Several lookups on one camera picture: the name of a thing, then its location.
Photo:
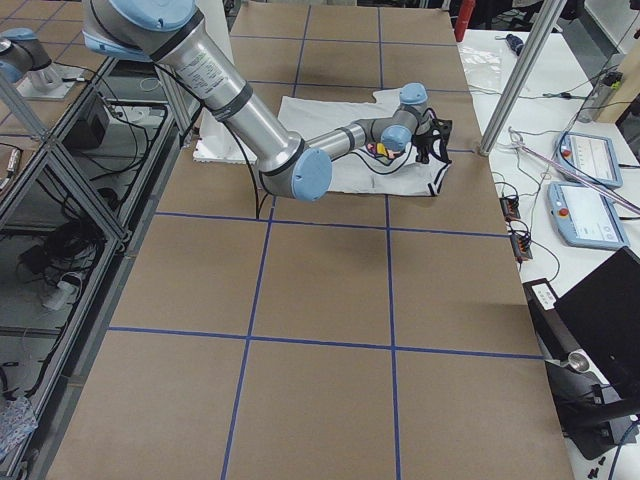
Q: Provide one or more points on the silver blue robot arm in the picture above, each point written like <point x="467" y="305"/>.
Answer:
<point x="173" y="33"/>

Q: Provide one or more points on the black laptop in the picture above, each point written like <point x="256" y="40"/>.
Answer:
<point x="602" y="314"/>

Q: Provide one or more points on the black monitor stand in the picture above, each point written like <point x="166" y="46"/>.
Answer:
<point x="592" y="414"/>

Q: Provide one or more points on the patterned blue cloth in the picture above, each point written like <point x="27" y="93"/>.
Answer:
<point x="18" y="421"/>

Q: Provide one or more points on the clear plastic bag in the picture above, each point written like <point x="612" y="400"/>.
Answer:
<point x="482" y="68"/>

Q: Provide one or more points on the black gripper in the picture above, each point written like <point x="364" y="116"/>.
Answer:
<point x="424" y="148"/>

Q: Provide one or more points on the red fire extinguisher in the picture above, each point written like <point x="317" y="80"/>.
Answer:
<point x="463" y="18"/>

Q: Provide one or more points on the far blue teach pendant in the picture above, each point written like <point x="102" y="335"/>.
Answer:
<point x="593" y="155"/>

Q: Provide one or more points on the aluminium frame post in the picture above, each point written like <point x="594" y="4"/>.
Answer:
<point x="536" y="40"/>

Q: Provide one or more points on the near blue teach pendant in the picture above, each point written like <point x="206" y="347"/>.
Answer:
<point x="585" y="218"/>

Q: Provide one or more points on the background silver blue robot arm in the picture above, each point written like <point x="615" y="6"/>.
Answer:
<point x="21" y="52"/>

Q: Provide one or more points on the grey cartoon print t-shirt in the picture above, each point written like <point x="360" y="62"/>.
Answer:
<point x="320" y="112"/>

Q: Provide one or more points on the blue teach pendant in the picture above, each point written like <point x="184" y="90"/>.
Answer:
<point x="585" y="218"/>
<point x="593" y="155"/>

